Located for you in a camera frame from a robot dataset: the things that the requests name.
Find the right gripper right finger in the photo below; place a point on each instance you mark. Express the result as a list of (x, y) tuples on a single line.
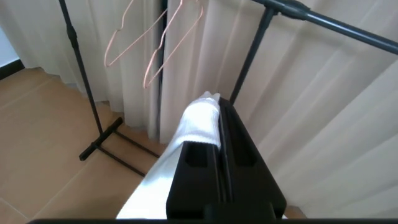
[(248, 186)]

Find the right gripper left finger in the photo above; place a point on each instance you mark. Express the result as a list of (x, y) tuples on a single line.
[(192, 186)]

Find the white printed shirt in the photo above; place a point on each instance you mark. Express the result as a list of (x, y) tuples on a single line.
[(199, 121)]

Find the pink clothes hanger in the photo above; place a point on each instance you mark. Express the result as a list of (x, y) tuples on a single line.
[(174, 50), (136, 39)]

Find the black clothes rack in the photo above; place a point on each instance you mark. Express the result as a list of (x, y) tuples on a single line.
[(342, 28)]

